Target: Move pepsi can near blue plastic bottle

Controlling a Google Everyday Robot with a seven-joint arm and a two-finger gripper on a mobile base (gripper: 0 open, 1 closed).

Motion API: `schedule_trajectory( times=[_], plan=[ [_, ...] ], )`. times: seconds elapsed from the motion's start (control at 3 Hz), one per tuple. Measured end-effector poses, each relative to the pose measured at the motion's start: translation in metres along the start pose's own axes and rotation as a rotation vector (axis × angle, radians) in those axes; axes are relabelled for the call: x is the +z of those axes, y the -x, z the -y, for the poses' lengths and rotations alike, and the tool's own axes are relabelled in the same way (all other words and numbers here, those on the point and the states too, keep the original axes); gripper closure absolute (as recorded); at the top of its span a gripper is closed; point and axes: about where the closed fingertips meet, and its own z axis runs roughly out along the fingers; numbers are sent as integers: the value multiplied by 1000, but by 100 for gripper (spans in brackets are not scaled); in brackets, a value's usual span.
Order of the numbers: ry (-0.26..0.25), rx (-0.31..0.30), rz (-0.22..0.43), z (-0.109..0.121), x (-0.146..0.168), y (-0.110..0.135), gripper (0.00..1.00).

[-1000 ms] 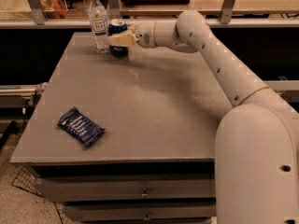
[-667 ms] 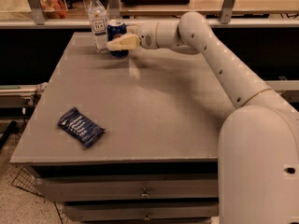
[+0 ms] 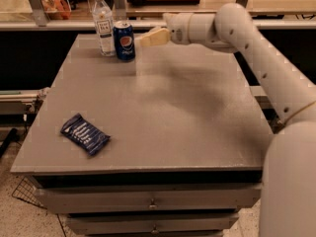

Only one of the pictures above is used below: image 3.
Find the blue pepsi can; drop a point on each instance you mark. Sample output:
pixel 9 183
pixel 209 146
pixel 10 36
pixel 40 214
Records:
pixel 124 40

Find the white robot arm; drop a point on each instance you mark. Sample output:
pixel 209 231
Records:
pixel 288 195

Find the clear plastic water bottle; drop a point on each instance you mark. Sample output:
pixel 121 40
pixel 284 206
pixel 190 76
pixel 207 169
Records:
pixel 103 20

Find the black wire rack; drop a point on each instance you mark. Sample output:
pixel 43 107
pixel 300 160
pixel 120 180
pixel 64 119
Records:
pixel 25 191

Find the blue snack packet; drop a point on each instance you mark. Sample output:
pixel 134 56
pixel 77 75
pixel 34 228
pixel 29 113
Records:
pixel 84 134

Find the metal shelf rail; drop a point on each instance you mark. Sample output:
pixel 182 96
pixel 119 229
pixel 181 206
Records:
pixel 86 26

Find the grey drawer cabinet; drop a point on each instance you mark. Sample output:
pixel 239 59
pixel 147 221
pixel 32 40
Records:
pixel 186 152

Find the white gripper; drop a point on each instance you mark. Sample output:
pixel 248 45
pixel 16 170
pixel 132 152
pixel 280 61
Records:
pixel 178 28

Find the orange snack bag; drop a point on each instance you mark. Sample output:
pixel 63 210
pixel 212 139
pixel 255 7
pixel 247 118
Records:
pixel 57 9

